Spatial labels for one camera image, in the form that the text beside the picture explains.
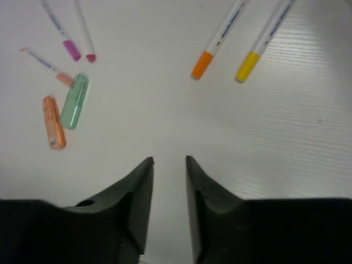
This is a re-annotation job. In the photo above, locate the orange capped white marker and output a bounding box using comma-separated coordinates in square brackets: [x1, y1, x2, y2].
[191, 0, 250, 80]

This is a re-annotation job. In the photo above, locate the green translucent highlighter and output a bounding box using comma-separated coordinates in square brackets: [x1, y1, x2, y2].
[60, 73, 89, 130]

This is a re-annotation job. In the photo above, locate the peach capped white marker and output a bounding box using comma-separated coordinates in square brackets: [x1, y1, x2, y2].
[20, 47, 74, 87]

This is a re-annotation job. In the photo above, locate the orange highlighter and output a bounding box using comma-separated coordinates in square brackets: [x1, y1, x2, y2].
[42, 96, 67, 150]

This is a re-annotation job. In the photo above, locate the yellow capped white marker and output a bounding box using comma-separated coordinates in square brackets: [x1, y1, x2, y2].
[235, 0, 296, 83]

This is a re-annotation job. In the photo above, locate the purple capped white marker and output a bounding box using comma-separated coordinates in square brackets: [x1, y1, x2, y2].
[39, 1, 81, 61]

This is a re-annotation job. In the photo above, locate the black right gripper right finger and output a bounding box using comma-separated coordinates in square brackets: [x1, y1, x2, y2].
[185, 156, 264, 263]

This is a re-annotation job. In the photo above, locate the magenta capped white marker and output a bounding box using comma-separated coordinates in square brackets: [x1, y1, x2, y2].
[71, 0, 96, 63]

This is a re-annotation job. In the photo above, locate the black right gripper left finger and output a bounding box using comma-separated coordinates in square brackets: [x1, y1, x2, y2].
[60, 157, 154, 263]

